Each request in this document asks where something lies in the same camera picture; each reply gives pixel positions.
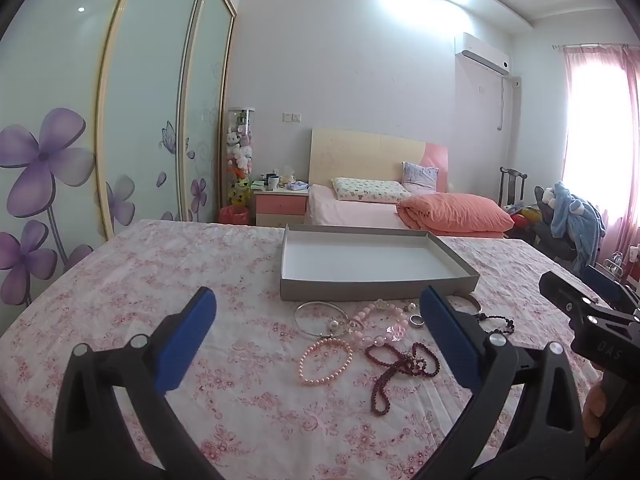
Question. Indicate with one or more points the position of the pink curtain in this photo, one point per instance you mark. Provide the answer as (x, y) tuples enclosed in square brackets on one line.
[(625, 160)]

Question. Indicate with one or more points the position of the blue plush garment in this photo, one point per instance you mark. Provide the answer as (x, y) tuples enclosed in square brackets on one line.
[(575, 215)]

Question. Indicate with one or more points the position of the floral white pillow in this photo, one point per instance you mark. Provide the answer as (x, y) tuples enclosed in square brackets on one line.
[(370, 190)]

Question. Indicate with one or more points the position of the flower print sliding wardrobe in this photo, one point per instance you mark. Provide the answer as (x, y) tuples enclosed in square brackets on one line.
[(150, 110)]

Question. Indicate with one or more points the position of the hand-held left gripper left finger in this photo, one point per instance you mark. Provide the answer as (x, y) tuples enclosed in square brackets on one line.
[(187, 340)]

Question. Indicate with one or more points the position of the plain silver bangle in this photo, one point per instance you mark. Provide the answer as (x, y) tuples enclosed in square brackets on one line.
[(475, 302)]

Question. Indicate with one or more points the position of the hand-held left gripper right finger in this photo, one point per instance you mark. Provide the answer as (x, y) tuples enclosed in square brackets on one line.
[(450, 340)]

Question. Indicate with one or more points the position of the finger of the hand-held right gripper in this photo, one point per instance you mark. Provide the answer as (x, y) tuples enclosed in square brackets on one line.
[(602, 282), (562, 292)]

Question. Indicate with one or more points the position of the white air conditioner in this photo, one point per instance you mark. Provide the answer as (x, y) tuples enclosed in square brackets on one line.
[(482, 55)]

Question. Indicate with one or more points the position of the folded salmon duvet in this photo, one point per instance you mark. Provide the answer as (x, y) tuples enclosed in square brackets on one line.
[(455, 212)]

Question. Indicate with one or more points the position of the purple patterned pillow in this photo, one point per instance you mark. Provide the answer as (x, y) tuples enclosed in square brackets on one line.
[(420, 176)]

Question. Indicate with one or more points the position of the pink and cream nightstand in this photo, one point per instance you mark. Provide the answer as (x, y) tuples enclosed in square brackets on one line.
[(280, 207)]

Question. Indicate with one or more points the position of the clear plush toy tube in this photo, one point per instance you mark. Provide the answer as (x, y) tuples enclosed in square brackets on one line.
[(240, 150)]

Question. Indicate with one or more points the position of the silver bangle with pearl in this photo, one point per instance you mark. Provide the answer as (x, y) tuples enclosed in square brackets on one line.
[(332, 326)]

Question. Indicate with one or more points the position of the pink floral bed sheet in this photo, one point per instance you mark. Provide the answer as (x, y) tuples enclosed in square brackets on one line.
[(150, 280)]

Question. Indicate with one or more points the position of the white wall switch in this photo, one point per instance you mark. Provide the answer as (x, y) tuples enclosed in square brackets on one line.
[(292, 117)]

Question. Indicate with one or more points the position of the bed with pink sheet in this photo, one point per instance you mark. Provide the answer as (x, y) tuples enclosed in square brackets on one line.
[(350, 212)]

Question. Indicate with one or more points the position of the dark wooden chair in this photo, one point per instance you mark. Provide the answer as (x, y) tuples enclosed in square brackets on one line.
[(512, 185)]

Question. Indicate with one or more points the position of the air conditioner pipe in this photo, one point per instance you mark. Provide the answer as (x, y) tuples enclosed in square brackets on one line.
[(501, 102)]

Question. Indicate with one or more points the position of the light blue folded cloth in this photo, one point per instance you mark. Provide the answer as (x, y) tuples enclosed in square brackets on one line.
[(298, 186)]

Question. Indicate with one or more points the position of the shallow grey cardboard box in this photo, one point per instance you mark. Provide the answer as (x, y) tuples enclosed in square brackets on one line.
[(360, 260)]

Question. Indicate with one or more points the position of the person's right hand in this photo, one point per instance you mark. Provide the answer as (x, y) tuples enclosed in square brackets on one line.
[(595, 410)]

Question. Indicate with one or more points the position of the red trash bin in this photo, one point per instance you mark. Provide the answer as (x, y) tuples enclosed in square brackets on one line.
[(235, 215)]

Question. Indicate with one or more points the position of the colourful plush toys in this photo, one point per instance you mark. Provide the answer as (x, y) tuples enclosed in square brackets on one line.
[(525, 215)]

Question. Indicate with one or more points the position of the cream and pink headboard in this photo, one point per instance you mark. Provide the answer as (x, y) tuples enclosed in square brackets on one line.
[(360, 155)]

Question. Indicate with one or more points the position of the grey office chair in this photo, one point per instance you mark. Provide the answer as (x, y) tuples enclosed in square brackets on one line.
[(545, 232)]

